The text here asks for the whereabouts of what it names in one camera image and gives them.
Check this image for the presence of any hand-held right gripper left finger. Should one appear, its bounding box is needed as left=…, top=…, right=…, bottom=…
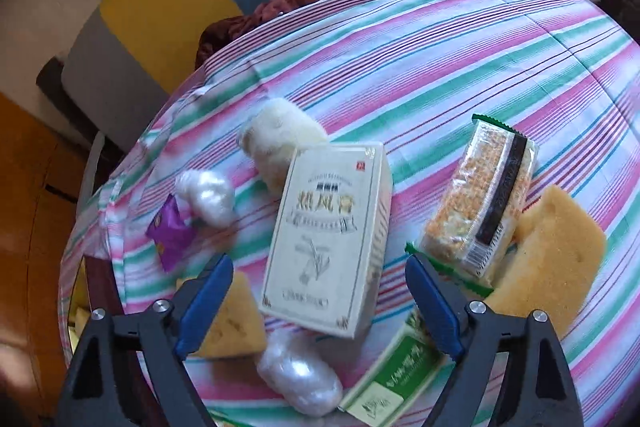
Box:
left=54, top=253, right=235, bottom=427

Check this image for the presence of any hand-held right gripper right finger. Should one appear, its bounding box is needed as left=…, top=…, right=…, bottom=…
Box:
left=405, top=254, right=585, bottom=427

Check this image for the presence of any yellow sponge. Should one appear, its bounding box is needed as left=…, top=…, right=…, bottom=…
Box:
left=482, top=184, right=608, bottom=338
left=176, top=271, right=268, bottom=358

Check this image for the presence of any green and white box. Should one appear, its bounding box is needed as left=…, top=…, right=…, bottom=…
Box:
left=340, top=309, right=448, bottom=425

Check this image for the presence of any purple snack packet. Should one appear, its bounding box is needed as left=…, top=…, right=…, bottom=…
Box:
left=146, top=194, right=196, bottom=270

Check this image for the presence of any small pearly white ball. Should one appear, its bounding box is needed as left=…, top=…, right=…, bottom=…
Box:
left=175, top=169, right=236, bottom=225

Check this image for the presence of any cream medicine box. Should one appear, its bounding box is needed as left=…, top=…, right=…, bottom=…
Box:
left=259, top=142, right=393, bottom=339

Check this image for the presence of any yellow container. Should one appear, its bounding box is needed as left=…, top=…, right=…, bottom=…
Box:
left=64, top=257, right=88, bottom=348

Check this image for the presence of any large pearly white wrapped bundle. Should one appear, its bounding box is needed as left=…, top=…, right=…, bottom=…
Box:
left=256, top=331, right=344, bottom=417

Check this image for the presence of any rice cracker snack pack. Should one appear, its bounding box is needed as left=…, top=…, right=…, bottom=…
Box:
left=405, top=114, right=538, bottom=298

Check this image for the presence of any white plush toy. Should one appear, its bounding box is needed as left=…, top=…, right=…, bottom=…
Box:
left=237, top=98, right=328, bottom=195

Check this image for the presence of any dark red cloth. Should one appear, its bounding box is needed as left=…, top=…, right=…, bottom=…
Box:
left=195, top=0, right=346, bottom=68

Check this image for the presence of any grey yellow blue chair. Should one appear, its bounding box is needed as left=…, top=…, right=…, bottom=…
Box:
left=35, top=0, right=441, bottom=218

